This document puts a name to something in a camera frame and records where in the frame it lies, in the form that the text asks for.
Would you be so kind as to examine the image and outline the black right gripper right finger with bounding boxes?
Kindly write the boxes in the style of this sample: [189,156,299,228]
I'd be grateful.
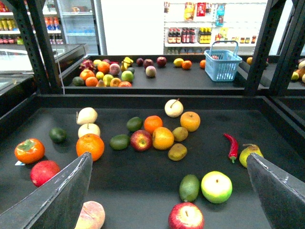
[246,153,305,229]

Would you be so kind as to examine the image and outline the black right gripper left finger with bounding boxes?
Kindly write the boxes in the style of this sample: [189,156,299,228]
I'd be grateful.
[0,152,92,229]

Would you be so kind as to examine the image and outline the far shelf orange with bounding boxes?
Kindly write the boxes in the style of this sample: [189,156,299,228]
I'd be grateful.
[182,60,192,70]

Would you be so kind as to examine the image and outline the far shelf lemon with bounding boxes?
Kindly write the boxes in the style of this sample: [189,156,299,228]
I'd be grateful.
[173,58,184,68]

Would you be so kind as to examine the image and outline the red pomegranate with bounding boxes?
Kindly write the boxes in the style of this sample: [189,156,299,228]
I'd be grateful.
[30,160,61,187]

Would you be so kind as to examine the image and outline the pale peach front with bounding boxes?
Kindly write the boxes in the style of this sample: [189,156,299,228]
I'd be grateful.
[75,201,105,229]

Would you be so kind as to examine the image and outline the green yellow pear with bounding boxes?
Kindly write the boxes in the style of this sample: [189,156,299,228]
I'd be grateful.
[239,144,264,168]

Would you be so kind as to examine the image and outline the white price label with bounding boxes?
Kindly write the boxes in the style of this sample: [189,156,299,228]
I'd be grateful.
[15,161,25,166]

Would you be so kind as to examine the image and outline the orange persimmon with green calyx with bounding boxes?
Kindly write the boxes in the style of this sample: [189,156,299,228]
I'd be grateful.
[14,138,45,164]

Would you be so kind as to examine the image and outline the red chili pepper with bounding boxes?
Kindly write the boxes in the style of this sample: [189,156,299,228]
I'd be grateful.
[223,133,239,164]

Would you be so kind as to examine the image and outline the green apple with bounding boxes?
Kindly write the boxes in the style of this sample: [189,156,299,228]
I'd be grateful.
[201,171,233,204]

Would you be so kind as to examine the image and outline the dark green avocado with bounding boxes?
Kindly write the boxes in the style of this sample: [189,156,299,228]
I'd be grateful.
[49,127,67,143]

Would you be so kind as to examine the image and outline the round orange centre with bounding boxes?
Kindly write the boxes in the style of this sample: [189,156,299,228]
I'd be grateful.
[76,134,105,162]

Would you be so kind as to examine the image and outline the white pear upright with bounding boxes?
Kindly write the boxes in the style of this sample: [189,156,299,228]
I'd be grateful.
[78,123,101,138]

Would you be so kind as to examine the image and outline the green lime lower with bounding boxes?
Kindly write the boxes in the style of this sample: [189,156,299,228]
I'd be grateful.
[110,134,130,150]

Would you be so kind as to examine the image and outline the green lime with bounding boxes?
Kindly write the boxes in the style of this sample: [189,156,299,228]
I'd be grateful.
[110,134,130,150]
[126,116,143,132]

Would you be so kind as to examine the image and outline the white pear lying sideways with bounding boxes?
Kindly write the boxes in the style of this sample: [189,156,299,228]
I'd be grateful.
[76,107,98,125]

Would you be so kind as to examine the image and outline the green avocado near front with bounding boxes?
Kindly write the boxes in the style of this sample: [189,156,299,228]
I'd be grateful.
[179,174,200,202]

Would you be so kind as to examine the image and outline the red apple front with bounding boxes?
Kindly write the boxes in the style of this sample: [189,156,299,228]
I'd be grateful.
[168,202,205,229]

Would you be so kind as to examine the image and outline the red apple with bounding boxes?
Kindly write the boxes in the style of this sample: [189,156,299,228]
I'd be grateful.
[130,130,153,152]
[168,202,205,229]

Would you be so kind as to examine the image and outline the red apple centre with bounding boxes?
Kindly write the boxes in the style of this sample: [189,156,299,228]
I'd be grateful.
[130,130,153,152]

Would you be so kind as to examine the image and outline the green lime upper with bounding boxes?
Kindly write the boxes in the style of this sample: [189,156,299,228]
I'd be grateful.
[126,116,143,132]

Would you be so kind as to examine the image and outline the brown kiwi lower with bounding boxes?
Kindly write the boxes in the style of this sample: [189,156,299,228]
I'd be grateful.
[168,143,187,161]

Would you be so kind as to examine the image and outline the brown kiwi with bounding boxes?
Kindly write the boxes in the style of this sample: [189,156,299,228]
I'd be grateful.
[168,143,187,161]
[172,126,188,142]

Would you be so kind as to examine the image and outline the yellow orange apple back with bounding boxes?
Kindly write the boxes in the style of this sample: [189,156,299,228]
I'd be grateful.
[180,111,201,132]

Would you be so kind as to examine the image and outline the yellow orange apple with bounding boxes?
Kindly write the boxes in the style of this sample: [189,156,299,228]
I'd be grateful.
[152,127,174,150]
[180,111,201,132]

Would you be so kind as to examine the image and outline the brown kiwi upper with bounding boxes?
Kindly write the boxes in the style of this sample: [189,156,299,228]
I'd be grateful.
[172,126,188,142]

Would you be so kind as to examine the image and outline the small orange mandarin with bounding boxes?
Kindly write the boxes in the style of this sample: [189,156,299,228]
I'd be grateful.
[144,115,163,135]

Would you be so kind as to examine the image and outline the yellow orange apple front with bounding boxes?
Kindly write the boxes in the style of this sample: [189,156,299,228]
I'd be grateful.
[152,127,174,150]

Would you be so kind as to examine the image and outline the glass freezer chest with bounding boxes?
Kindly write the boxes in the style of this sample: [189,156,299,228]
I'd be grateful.
[0,43,89,94]

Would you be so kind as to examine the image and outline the far fruit pile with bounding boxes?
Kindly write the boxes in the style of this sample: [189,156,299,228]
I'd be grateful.
[71,57,157,87]

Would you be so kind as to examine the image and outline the white pear with stem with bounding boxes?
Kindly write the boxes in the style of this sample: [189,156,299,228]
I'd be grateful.
[164,99,184,118]

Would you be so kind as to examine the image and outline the blue plastic basket far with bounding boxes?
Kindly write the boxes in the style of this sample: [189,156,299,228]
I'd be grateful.
[204,40,243,82]

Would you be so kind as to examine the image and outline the white wall product shelf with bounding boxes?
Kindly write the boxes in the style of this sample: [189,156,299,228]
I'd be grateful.
[163,0,267,55]

